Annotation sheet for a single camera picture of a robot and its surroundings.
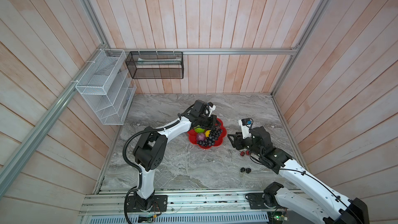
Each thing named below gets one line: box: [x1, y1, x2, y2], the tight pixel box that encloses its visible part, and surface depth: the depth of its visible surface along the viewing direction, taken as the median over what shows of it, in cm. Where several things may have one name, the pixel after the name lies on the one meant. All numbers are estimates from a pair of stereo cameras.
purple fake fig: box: [196, 132, 206, 142], surface depth 94 cm
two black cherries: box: [240, 166, 252, 174], surface depth 84 cm
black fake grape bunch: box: [196, 126, 223, 147], surface depth 90 cm
